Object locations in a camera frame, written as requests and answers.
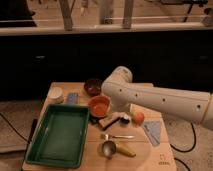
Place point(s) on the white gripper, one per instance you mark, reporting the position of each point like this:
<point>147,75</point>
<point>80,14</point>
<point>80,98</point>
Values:
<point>120,107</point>

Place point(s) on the red apple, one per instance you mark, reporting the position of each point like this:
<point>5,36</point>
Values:
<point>138,118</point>

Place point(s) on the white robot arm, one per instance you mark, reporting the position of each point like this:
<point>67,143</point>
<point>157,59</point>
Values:
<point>192,106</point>

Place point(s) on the green plastic tray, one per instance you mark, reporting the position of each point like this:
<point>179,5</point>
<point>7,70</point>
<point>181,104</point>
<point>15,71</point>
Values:
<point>60,137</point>

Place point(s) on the black white brush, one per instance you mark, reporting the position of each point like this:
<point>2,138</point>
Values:
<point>125,119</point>

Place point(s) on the wooden block with black edge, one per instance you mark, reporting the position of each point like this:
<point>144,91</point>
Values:
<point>109,120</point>

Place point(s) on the orange bowl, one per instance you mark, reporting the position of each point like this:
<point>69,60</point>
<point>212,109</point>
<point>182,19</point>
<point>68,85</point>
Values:
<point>98,106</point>

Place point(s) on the silver fork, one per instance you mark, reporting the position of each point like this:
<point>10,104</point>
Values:
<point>108,136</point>

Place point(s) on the dark maroon bowl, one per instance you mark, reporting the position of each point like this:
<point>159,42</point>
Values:
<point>93,87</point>

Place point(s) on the blue cloth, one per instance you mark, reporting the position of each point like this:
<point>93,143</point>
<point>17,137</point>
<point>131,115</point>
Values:
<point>152,130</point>

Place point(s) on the blue sponge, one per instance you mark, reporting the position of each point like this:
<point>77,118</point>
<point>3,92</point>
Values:
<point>72,98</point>

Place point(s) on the white cup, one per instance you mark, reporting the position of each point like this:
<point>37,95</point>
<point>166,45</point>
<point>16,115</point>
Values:
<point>55,95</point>

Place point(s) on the yellow-handled measuring cup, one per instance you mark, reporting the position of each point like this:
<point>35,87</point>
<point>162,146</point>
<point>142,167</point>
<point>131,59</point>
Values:
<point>109,148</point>

